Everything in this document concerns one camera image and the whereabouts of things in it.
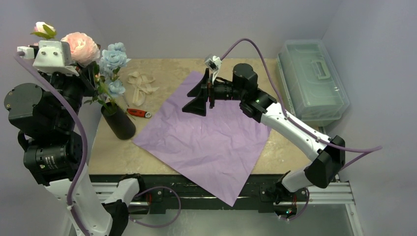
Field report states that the purple pink wrapping paper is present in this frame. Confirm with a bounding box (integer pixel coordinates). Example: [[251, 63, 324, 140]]
[[133, 71, 270, 203]]

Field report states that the cream printed ribbon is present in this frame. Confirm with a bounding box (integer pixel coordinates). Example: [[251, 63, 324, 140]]
[[127, 71, 159, 107]]

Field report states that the blue flower stem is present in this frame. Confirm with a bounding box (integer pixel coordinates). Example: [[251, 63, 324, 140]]
[[98, 42, 131, 104]]

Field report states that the peach rose flower stem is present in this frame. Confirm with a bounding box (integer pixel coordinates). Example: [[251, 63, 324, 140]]
[[84, 61, 115, 115]]

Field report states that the green leafy flower stem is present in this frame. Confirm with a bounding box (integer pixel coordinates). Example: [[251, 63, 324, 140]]
[[30, 21, 101, 67]]

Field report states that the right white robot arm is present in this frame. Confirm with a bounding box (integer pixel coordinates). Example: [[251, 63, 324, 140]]
[[182, 63, 345, 200]]

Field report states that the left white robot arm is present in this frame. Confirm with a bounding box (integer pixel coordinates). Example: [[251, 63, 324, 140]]
[[4, 71, 147, 236]]

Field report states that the black cylindrical vase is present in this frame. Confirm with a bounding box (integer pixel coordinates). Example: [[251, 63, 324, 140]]
[[101, 102, 136, 140]]

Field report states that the clear plastic storage box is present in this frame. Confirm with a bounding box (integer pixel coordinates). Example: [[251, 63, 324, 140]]
[[277, 39, 350, 127]]

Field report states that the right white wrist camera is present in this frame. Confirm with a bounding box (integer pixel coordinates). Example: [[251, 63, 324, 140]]
[[205, 55, 222, 84]]

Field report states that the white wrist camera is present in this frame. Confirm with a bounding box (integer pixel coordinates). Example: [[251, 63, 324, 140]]
[[205, 55, 222, 84], [17, 40, 79, 76]]

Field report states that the red handled wrench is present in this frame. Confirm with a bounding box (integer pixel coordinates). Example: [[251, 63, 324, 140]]
[[126, 108, 152, 118]]

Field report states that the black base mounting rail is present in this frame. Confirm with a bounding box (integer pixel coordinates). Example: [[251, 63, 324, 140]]
[[115, 174, 309, 216]]

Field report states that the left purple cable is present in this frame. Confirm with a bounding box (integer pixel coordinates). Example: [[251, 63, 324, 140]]
[[13, 51, 182, 236]]

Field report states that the purple cable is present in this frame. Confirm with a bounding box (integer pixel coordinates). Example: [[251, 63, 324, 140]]
[[13, 51, 182, 236], [220, 38, 384, 222]]

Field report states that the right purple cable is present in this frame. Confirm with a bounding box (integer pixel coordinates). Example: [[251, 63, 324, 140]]
[[220, 38, 384, 222]]

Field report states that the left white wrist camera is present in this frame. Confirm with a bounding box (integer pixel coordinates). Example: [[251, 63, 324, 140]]
[[17, 40, 79, 76]]

